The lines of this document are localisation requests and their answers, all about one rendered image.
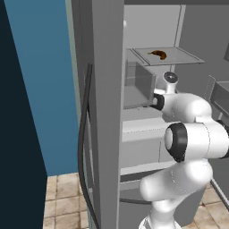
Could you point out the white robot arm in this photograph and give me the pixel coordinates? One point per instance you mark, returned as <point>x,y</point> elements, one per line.
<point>190,140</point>

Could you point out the grey fridge door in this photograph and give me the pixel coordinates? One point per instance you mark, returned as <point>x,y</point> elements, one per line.
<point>101,113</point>

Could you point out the grey fridge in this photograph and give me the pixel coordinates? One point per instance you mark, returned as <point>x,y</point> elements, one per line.
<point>149,125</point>

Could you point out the clear fridge drawer bin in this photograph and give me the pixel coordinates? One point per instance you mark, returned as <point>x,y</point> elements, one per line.
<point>137,86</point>

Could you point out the grey fridge shelf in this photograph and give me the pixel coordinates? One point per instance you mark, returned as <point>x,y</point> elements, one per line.
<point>170,56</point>

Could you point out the brown overripe banana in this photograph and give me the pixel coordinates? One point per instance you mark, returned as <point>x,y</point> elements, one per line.
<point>159,54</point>

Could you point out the dark cabinet panel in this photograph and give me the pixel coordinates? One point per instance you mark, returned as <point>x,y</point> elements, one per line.
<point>18,125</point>

